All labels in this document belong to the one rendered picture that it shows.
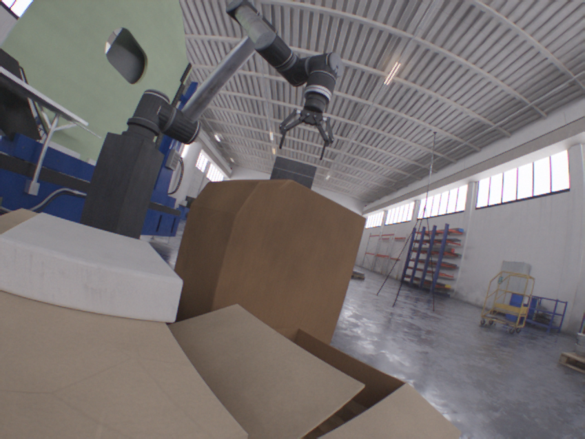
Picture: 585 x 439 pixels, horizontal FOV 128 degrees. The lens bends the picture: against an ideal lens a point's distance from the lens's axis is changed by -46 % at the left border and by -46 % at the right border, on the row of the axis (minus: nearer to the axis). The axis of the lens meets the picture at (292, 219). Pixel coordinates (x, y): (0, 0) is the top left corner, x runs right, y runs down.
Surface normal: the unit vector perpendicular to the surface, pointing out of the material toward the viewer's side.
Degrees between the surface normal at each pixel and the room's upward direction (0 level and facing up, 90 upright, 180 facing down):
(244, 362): 22
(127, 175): 90
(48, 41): 90
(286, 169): 90
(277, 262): 90
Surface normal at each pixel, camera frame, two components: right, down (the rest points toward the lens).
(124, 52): 0.90, 0.22
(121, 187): 0.06, -0.07
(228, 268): 0.66, 0.12
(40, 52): 0.96, 0.27
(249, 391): -0.01, -0.98
